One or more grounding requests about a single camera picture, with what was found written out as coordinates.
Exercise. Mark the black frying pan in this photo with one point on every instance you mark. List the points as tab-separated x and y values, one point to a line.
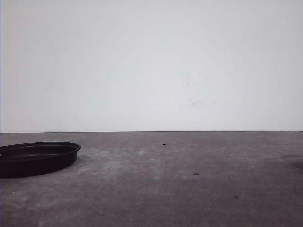
38	158

